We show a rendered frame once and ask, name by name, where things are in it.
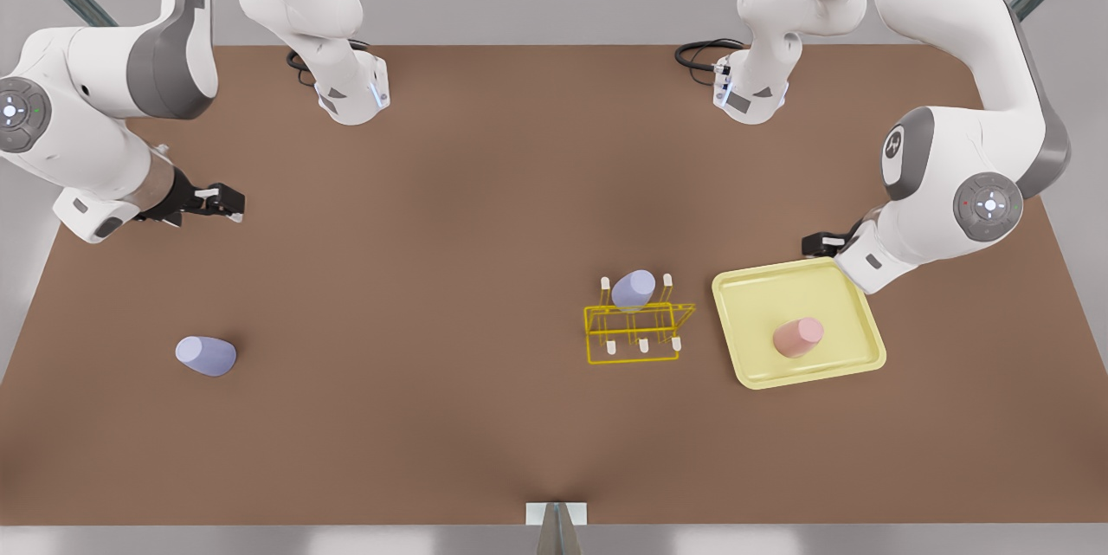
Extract pale yellow tray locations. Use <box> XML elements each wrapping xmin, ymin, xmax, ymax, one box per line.
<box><xmin>711</xmin><ymin>256</ymin><xmax>888</xmax><ymax>390</ymax></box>

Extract pink cup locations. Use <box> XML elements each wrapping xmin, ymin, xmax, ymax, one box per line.
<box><xmin>772</xmin><ymin>317</ymin><xmax>826</xmax><ymax>359</ymax></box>

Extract lavender cup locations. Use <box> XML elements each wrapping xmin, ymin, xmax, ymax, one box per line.
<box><xmin>610</xmin><ymin>269</ymin><xmax>658</xmax><ymax>313</ymax></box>
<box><xmin>175</xmin><ymin>335</ymin><xmax>238</xmax><ymax>378</ymax></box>

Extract black cable loop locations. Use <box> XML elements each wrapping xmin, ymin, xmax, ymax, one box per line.
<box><xmin>287</xmin><ymin>39</ymin><xmax>374</xmax><ymax>89</ymax></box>
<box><xmin>674</xmin><ymin>38</ymin><xmax>748</xmax><ymax>87</ymax></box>

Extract yellow wire cup rack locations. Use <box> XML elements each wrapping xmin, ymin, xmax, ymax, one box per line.
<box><xmin>583</xmin><ymin>273</ymin><xmax>698</xmax><ymax>365</ymax></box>

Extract silver frame post with foot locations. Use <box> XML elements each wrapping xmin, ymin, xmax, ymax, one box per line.
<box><xmin>525</xmin><ymin>501</ymin><xmax>589</xmax><ymax>555</ymax></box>

